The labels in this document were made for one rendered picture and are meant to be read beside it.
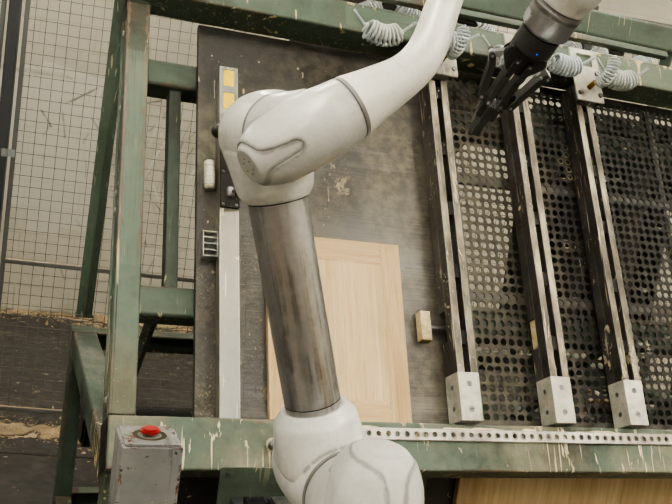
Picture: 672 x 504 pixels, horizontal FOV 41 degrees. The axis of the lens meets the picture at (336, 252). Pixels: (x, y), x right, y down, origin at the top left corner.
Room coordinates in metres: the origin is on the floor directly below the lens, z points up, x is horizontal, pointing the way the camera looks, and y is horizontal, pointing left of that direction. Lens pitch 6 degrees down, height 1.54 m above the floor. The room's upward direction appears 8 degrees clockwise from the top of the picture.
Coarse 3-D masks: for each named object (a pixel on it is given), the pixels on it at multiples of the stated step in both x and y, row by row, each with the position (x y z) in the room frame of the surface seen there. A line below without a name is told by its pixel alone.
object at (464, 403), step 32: (448, 64) 2.64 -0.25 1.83; (448, 128) 2.58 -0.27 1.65; (448, 160) 2.52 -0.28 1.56; (448, 192) 2.50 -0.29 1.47; (448, 224) 2.42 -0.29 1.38; (448, 256) 2.37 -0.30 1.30; (448, 288) 2.33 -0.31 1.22; (448, 320) 2.31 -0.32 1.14; (448, 352) 2.28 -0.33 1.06; (448, 384) 2.26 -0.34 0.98; (480, 416) 2.19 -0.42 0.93
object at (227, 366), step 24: (216, 96) 2.41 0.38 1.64; (216, 120) 2.38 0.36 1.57; (216, 144) 2.34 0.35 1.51; (216, 168) 2.31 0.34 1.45; (216, 192) 2.28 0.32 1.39; (216, 216) 2.24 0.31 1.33; (216, 264) 2.18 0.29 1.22; (216, 288) 2.15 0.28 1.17; (216, 312) 2.12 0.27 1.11; (216, 336) 2.09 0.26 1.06; (216, 360) 2.06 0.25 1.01; (216, 384) 2.04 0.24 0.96; (216, 408) 2.01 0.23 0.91
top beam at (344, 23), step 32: (128, 0) 2.40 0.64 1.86; (160, 0) 2.41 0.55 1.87; (192, 0) 2.42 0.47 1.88; (224, 0) 2.45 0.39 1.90; (256, 0) 2.49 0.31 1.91; (288, 0) 2.53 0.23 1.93; (320, 0) 2.58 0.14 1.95; (256, 32) 2.55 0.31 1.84; (288, 32) 2.56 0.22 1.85; (320, 32) 2.57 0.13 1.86; (352, 32) 2.58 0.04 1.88; (480, 32) 2.76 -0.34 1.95; (480, 64) 2.76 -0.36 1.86; (640, 64) 2.97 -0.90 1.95; (608, 96) 2.97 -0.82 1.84; (640, 96) 2.98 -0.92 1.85
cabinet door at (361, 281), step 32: (320, 256) 2.29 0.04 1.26; (352, 256) 2.32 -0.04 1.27; (384, 256) 2.36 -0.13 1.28; (352, 288) 2.28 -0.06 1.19; (384, 288) 2.32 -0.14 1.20; (352, 320) 2.24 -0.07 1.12; (384, 320) 2.27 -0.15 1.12; (352, 352) 2.20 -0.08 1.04; (384, 352) 2.23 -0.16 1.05; (352, 384) 2.16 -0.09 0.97; (384, 384) 2.19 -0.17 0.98; (384, 416) 2.15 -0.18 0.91
